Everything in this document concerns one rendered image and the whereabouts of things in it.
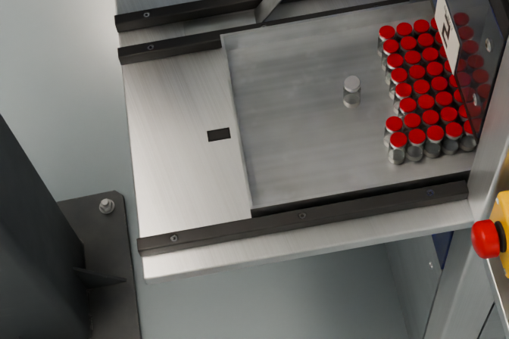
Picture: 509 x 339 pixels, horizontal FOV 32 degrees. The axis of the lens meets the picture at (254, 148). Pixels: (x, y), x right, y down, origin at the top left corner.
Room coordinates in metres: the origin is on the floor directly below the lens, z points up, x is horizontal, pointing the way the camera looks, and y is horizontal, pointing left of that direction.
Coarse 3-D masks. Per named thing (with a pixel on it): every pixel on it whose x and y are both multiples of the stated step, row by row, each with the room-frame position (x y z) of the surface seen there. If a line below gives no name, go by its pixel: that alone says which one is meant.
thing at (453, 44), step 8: (440, 0) 0.63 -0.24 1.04; (440, 8) 0.62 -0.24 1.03; (440, 16) 0.62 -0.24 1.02; (448, 16) 0.60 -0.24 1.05; (440, 24) 0.62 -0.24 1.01; (440, 32) 0.61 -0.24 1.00; (448, 40) 0.58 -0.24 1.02; (456, 40) 0.56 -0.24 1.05; (448, 48) 0.58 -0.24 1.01; (456, 48) 0.56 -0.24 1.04; (448, 56) 0.58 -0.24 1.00; (456, 56) 0.56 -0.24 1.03
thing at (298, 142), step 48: (240, 48) 0.72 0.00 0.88; (288, 48) 0.71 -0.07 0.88; (336, 48) 0.69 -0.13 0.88; (240, 96) 0.64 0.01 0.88; (288, 96) 0.63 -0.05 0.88; (336, 96) 0.62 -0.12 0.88; (384, 96) 0.61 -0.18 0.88; (240, 144) 0.55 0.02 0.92; (288, 144) 0.56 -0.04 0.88; (336, 144) 0.55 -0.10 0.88; (288, 192) 0.49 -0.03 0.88; (336, 192) 0.47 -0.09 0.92; (384, 192) 0.47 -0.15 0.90
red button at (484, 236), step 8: (480, 224) 0.36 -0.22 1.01; (488, 224) 0.36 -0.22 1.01; (472, 232) 0.35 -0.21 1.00; (480, 232) 0.35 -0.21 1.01; (488, 232) 0.35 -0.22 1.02; (496, 232) 0.34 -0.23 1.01; (472, 240) 0.35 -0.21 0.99; (480, 240) 0.34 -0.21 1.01; (488, 240) 0.34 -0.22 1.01; (496, 240) 0.34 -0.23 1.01; (480, 248) 0.33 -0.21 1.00; (488, 248) 0.33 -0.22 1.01; (496, 248) 0.33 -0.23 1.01; (480, 256) 0.33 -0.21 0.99; (488, 256) 0.33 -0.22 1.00; (496, 256) 0.33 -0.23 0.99
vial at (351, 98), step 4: (344, 88) 0.61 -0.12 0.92; (360, 88) 0.60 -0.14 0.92; (344, 92) 0.60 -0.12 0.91; (348, 92) 0.60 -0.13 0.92; (352, 92) 0.60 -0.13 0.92; (356, 92) 0.60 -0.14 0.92; (360, 92) 0.60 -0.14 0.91; (344, 96) 0.60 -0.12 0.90; (348, 96) 0.60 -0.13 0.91; (352, 96) 0.60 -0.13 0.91; (356, 96) 0.60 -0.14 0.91; (360, 96) 0.60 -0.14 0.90; (344, 100) 0.60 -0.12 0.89; (348, 100) 0.60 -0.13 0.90; (352, 100) 0.60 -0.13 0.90; (356, 100) 0.60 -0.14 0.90; (360, 100) 0.60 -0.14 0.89; (348, 104) 0.60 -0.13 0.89; (352, 104) 0.60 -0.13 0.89; (356, 104) 0.60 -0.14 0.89
